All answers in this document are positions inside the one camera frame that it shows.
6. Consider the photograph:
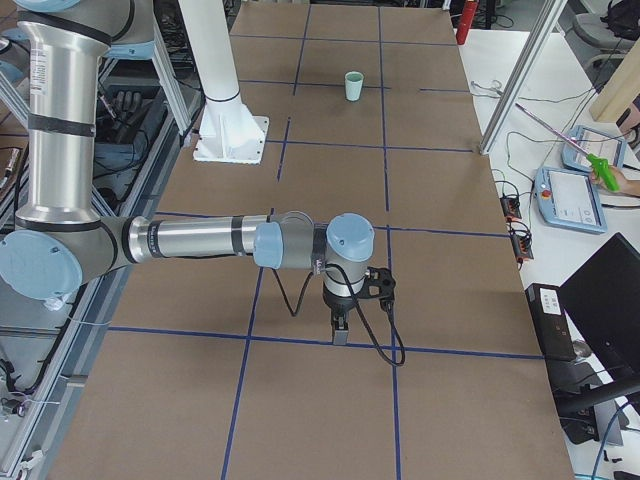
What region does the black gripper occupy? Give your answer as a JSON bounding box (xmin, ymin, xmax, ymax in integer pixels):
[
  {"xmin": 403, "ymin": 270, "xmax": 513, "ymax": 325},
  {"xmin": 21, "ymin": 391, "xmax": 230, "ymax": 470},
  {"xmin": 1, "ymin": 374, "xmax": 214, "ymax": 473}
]
[{"xmin": 323, "ymin": 286, "xmax": 356, "ymax": 345}]

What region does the mint green cup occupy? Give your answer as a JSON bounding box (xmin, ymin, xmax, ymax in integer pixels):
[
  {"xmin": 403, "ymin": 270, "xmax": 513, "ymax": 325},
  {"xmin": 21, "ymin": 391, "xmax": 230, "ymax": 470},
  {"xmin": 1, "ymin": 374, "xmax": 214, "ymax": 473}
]
[
  {"xmin": 345, "ymin": 79, "xmax": 363, "ymax": 102},
  {"xmin": 344, "ymin": 71, "xmax": 364, "ymax": 99}
]

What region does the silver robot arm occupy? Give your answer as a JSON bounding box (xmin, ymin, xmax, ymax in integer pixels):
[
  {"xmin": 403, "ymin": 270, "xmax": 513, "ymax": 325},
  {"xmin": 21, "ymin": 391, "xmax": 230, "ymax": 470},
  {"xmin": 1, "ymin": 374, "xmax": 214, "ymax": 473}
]
[{"xmin": 1, "ymin": 1, "xmax": 374, "ymax": 345}]

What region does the person's hand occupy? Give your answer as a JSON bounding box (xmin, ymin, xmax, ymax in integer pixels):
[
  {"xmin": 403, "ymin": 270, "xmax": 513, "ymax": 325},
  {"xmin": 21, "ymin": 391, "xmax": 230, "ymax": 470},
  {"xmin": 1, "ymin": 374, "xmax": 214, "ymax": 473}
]
[{"xmin": 590, "ymin": 166, "xmax": 640, "ymax": 197}]

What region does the black computer box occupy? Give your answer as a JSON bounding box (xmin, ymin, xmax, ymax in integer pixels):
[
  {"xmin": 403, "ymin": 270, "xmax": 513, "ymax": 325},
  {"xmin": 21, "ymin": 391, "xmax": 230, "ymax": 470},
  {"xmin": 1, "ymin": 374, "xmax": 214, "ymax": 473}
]
[{"xmin": 525, "ymin": 283, "xmax": 576, "ymax": 362}]

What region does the orange black electronics board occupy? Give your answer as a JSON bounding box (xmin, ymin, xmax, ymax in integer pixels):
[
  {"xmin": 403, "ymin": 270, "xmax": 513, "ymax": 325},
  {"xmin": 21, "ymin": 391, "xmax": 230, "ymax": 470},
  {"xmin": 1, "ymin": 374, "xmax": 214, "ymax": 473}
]
[{"xmin": 500, "ymin": 195, "xmax": 522, "ymax": 222}]

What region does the near teach pendant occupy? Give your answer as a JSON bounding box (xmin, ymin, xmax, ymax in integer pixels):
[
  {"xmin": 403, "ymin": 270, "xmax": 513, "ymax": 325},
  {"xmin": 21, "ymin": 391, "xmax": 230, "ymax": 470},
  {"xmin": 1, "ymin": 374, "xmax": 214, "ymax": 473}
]
[{"xmin": 534, "ymin": 167, "xmax": 607, "ymax": 234}]

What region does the teach pendant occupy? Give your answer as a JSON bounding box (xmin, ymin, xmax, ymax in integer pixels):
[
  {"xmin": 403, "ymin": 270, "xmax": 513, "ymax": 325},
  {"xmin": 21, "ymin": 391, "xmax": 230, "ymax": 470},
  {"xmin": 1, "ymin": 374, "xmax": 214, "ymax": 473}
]
[
  {"xmin": 534, "ymin": 167, "xmax": 607, "ymax": 234},
  {"xmin": 561, "ymin": 125, "xmax": 627, "ymax": 172}
]

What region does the black monitor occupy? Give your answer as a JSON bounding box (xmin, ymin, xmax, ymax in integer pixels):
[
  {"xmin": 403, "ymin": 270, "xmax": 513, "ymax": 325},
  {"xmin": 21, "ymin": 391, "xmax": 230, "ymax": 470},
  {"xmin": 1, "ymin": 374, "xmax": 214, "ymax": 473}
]
[{"xmin": 559, "ymin": 233, "xmax": 639, "ymax": 380}]

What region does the far teach pendant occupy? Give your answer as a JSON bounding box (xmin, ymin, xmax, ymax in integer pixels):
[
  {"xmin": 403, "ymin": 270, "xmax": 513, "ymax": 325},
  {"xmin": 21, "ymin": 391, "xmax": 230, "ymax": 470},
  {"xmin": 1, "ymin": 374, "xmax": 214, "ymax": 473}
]
[{"xmin": 561, "ymin": 125, "xmax": 627, "ymax": 172}]

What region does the red fire extinguisher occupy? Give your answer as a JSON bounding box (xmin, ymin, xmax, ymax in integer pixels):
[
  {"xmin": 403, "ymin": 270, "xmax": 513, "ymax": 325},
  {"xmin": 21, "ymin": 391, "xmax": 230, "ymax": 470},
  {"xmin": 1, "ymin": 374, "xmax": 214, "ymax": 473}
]
[{"xmin": 456, "ymin": 0, "xmax": 478, "ymax": 45}]

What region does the wooden plank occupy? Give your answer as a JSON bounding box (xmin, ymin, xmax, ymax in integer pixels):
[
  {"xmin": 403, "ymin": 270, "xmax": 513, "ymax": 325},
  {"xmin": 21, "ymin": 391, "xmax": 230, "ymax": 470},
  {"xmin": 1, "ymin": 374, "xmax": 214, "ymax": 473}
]
[{"xmin": 589, "ymin": 41, "xmax": 640, "ymax": 123}]

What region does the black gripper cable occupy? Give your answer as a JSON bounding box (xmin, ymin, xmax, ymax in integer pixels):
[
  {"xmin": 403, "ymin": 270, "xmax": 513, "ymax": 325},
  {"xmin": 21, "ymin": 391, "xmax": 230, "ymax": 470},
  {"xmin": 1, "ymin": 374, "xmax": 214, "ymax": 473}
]
[{"xmin": 272, "ymin": 264, "xmax": 406, "ymax": 369}]

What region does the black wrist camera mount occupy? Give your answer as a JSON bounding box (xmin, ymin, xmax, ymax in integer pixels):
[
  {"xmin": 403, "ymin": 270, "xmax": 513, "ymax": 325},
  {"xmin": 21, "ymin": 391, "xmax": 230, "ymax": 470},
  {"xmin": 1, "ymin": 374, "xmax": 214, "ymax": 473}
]
[{"xmin": 360, "ymin": 267, "xmax": 396, "ymax": 302}]

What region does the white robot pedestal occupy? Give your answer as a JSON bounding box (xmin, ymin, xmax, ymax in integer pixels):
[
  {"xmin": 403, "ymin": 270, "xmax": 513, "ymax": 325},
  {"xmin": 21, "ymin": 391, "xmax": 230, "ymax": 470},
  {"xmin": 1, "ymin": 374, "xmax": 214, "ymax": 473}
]
[{"xmin": 179, "ymin": 0, "xmax": 269, "ymax": 165}]

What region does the blue cable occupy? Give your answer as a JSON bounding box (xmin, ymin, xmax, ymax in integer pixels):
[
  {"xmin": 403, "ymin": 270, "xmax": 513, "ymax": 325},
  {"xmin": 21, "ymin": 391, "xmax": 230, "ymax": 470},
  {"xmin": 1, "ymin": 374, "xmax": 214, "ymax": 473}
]
[{"xmin": 589, "ymin": 402, "xmax": 631, "ymax": 480}]

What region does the green handled grabber tool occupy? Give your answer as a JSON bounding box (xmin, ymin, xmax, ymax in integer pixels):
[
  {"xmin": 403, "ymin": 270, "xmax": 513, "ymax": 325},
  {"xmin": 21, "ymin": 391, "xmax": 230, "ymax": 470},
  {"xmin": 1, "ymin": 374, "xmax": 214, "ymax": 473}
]
[{"xmin": 515, "ymin": 103, "xmax": 620, "ymax": 192}]

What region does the aluminium table frame rail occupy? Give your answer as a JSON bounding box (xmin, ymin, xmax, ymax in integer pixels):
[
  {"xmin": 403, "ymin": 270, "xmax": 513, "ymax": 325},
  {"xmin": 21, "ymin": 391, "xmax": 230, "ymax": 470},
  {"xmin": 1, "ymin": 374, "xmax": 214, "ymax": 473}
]
[{"xmin": 0, "ymin": 124, "xmax": 206, "ymax": 480}]

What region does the aluminium frame post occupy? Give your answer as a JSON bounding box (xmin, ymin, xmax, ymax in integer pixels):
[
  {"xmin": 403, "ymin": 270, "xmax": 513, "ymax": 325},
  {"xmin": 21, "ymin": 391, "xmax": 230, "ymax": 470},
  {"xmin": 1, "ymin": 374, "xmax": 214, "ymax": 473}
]
[{"xmin": 479, "ymin": 0, "xmax": 567, "ymax": 155}]

